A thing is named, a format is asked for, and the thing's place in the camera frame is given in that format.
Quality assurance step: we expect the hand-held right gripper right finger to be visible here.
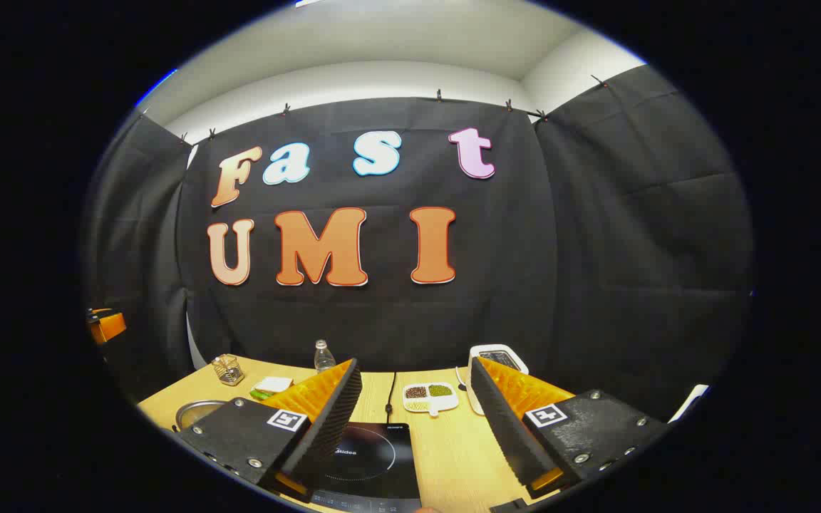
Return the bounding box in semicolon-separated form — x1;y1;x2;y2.
469;356;670;499

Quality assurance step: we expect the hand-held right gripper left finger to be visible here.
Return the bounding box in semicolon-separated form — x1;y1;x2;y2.
177;358;363;503

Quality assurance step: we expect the black induction cooktop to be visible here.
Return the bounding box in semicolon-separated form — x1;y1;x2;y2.
307;422;422;513

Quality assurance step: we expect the steel pot with black handles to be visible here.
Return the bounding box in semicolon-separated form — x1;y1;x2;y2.
175;400;229;432

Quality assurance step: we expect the sandwich with lettuce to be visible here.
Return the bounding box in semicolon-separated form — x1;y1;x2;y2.
249;376;294;401

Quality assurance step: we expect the white divided dish of beans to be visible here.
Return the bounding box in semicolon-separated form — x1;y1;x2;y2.
402;382;460;417

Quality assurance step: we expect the white toaster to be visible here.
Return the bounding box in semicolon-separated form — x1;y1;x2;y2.
466;344;530;415

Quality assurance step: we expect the black backdrop cloth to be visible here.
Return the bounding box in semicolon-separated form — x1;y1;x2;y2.
83;64;755;428

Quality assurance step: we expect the white panel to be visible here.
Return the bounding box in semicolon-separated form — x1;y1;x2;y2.
669;383;711;423

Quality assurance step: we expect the wire mesh utensil holder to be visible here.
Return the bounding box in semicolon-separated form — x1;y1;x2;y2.
211;354;245;386

